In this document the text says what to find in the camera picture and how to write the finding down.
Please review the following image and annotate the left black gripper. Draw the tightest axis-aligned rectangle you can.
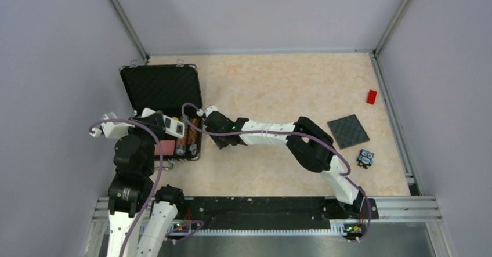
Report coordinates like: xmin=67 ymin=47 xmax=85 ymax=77
xmin=121 ymin=110 xmax=167 ymax=175

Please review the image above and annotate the white remote control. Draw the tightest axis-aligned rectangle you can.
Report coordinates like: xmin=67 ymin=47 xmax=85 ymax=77
xmin=140 ymin=108 xmax=186 ymax=139

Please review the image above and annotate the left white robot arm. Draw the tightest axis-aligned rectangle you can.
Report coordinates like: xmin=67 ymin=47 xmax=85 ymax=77
xmin=101 ymin=109 xmax=186 ymax=256

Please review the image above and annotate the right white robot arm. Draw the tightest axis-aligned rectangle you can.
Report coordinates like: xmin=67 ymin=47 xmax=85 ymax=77
xmin=202 ymin=106 xmax=372 ymax=219

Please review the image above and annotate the black poker chip case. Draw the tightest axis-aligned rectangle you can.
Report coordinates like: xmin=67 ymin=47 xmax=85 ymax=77
xmin=119 ymin=64 xmax=203 ymax=170

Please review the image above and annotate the dark grey studded baseplate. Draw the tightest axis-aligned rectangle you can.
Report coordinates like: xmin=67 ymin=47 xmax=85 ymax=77
xmin=327 ymin=114 xmax=370 ymax=149

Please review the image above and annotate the blue owl toy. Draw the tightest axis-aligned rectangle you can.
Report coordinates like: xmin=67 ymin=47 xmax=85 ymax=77
xmin=357 ymin=149 xmax=374 ymax=169

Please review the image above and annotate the red toy brick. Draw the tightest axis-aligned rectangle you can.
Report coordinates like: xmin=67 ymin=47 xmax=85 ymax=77
xmin=366 ymin=89 xmax=378 ymax=105

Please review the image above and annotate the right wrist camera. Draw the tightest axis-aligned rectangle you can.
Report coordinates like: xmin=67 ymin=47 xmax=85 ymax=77
xmin=196 ymin=105 xmax=218 ymax=119

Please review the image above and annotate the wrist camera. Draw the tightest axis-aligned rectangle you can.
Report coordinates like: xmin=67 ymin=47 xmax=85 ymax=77
xmin=196 ymin=105 xmax=218 ymax=119
xmin=89 ymin=121 xmax=133 ymax=139

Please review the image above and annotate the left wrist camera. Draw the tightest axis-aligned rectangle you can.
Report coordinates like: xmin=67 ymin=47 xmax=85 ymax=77
xmin=89 ymin=121 xmax=133 ymax=139

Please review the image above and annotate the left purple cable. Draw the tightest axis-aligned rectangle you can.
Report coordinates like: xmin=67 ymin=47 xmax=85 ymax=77
xmin=89 ymin=119 xmax=164 ymax=257

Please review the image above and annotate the purple cable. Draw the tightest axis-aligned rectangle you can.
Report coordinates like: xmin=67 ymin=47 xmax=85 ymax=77
xmin=181 ymin=102 xmax=373 ymax=241
xmin=89 ymin=119 xmax=164 ymax=257

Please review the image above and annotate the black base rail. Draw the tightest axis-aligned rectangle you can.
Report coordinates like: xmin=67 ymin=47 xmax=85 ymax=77
xmin=171 ymin=196 xmax=379 ymax=240

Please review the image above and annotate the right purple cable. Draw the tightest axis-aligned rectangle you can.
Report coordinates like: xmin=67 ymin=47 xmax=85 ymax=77
xmin=181 ymin=102 xmax=373 ymax=241

